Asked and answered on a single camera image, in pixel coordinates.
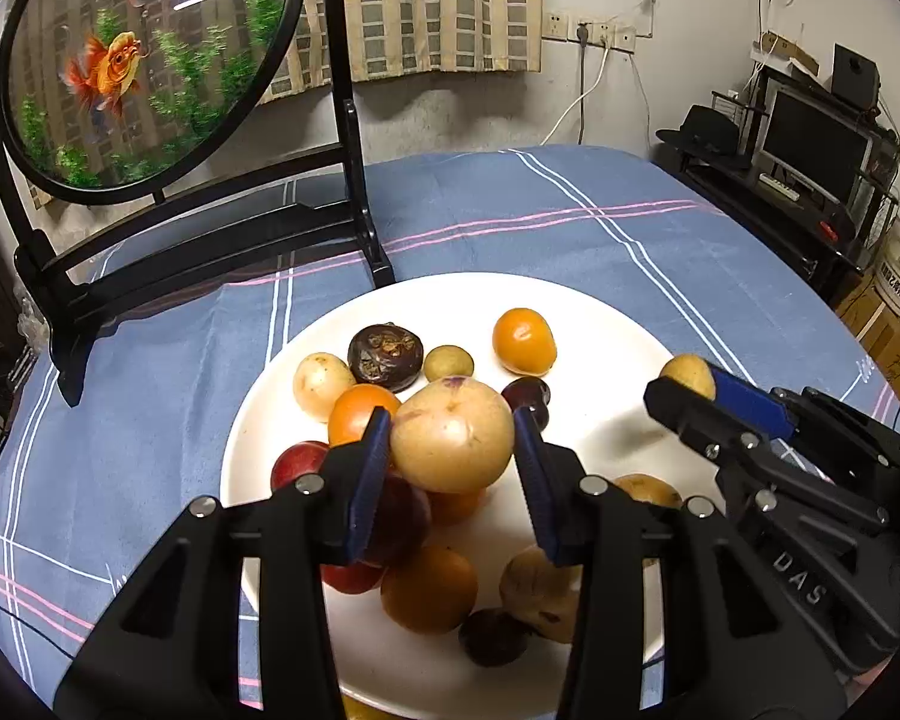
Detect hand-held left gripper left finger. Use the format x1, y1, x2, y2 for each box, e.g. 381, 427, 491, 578
52, 406, 395, 720

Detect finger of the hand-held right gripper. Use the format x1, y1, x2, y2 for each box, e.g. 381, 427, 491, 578
643, 377, 890, 539
709, 364, 900, 500

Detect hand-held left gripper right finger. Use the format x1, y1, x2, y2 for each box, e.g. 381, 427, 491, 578
511, 405, 848, 720

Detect small yellow potato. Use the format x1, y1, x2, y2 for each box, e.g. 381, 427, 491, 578
658, 354, 718, 400

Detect orange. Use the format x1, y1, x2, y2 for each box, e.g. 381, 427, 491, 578
328, 384, 400, 447
429, 487, 488, 527

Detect pale yellow plum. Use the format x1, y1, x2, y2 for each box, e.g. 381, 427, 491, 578
613, 473, 683, 511
292, 352, 358, 423

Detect small blackish purple plum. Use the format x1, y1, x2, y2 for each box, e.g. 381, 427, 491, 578
500, 376, 552, 428

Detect beige apple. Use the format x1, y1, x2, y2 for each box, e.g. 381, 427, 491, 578
389, 377, 515, 494

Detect white plate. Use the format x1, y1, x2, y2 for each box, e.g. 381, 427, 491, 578
220, 272, 713, 720

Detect bright red plum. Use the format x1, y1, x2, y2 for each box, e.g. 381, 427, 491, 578
321, 561, 385, 596

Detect pale speckled mangosteen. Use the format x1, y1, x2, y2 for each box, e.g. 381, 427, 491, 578
499, 544, 582, 644

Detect dark brown mangosteen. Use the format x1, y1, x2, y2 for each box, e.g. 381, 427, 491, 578
346, 324, 426, 392

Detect rough-skinned tangerine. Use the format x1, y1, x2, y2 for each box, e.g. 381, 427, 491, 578
379, 544, 479, 635

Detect yellow-orange persimmon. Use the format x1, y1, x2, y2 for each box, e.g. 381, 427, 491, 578
492, 307, 557, 376

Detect green-brown plum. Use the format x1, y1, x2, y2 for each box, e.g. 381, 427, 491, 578
423, 345, 475, 383

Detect blue plaid tablecloth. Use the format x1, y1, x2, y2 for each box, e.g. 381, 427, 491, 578
0, 146, 900, 720

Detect black desk rack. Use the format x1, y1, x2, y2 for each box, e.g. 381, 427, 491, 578
656, 64, 900, 301

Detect black computer monitor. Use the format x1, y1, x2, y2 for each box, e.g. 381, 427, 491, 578
754, 82, 871, 200

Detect black hat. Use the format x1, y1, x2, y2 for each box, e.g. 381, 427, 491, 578
656, 105, 755, 170

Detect black speaker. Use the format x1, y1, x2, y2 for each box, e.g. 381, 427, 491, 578
831, 43, 881, 110

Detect small open cardboard box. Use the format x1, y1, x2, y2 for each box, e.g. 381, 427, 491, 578
750, 30, 822, 76

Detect goldfish picture on stand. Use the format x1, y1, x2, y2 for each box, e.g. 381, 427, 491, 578
0, 0, 395, 407

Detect beige checked curtain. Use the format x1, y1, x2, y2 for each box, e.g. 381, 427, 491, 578
255, 0, 545, 102

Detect cardboard boxes with straps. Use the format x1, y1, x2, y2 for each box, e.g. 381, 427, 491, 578
836, 277, 900, 421

